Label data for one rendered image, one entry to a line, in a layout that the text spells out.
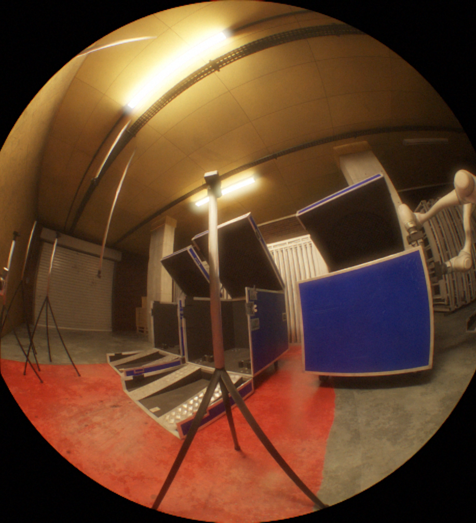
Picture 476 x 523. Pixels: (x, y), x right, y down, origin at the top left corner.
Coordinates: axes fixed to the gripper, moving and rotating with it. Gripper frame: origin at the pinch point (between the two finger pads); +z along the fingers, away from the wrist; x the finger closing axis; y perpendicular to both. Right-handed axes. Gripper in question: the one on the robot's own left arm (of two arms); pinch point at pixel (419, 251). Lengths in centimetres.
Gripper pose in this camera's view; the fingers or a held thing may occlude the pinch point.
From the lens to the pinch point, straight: 137.9
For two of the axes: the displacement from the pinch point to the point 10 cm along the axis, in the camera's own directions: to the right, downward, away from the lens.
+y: -7.7, -2.9, -5.7
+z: -0.7, 9.2, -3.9
